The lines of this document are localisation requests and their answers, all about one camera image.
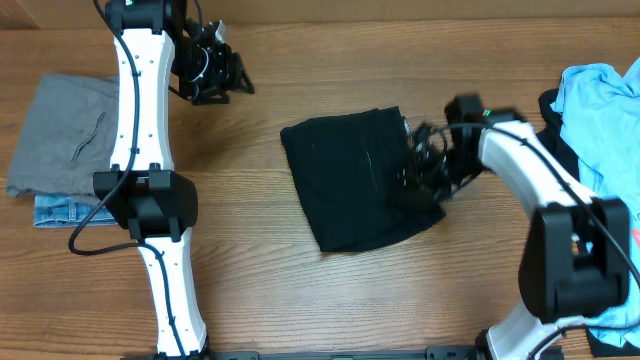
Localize black shorts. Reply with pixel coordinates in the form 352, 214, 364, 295
280, 107, 446, 253

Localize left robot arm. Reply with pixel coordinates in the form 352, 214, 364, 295
93, 1, 255, 359

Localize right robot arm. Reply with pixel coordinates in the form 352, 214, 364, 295
390, 94, 639, 360

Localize black garment under shirt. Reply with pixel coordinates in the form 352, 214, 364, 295
537, 89, 639, 358

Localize folded grey shorts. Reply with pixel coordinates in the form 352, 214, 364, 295
6, 74, 119, 205

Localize light blue shirt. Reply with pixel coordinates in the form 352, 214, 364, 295
549, 55, 640, 349

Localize folded blue jeans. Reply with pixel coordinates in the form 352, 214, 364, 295
33, 194, 98, 229

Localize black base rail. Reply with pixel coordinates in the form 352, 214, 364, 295
119, 342, 564, 360

